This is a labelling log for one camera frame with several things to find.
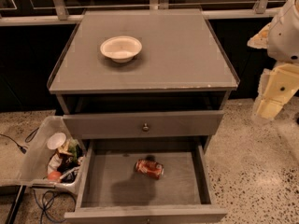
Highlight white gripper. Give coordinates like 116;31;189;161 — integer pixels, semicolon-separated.
247;24;299;120

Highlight red coke can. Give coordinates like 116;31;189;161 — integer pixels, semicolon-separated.
135;159;164;180

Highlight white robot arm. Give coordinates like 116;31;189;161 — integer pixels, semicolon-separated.
248;0;299;124

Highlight closed grey top drawer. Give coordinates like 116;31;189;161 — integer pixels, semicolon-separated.
63;110;223;139

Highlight grey drawer cabinet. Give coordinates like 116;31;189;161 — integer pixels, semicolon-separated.
46;8;241;224

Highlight open grey middle drawer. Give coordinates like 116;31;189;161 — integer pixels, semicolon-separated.
64;138;227;224

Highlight white paper bowl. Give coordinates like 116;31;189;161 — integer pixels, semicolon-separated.
99;35;142;63

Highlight white cup in bin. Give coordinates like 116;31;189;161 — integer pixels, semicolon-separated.
47;133;66;150

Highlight clear plastic bin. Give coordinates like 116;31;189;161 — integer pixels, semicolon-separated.
1;116;81;194

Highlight orange ball in bin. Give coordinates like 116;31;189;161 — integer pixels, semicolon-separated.
48;171;62;182

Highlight black power cable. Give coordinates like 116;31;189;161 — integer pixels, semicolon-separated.
0;127;40;155

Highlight blue cable on floor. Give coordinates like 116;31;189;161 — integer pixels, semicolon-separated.
32;189;78;224

